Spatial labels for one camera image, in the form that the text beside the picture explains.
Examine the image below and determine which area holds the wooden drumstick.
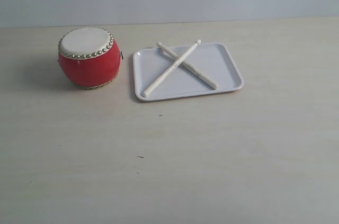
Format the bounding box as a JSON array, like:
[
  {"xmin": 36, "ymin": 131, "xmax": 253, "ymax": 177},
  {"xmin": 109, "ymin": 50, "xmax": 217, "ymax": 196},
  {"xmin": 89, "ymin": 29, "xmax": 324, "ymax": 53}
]
[
  {"xmin": 156, "ymin": 39, "xmax": 218, "ymax": 89},
  {"xmin": 142, "ymin": 39, "xmax": 201, "ymax": 97}
]

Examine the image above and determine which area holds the small red drum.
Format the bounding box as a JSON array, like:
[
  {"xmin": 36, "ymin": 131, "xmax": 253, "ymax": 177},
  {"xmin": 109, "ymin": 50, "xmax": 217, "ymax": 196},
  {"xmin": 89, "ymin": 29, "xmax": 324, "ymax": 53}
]
[{"xmin": 58, "ymin": 26, "xmax": 123, "ymax": 89}]

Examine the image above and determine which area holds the white plastic tray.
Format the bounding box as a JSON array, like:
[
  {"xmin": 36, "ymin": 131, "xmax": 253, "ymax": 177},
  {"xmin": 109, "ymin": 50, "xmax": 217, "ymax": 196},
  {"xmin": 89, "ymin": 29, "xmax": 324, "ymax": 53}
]
[{"xmin": 133, "ymin": 42, "xmax": 244, "ymax": 101}]

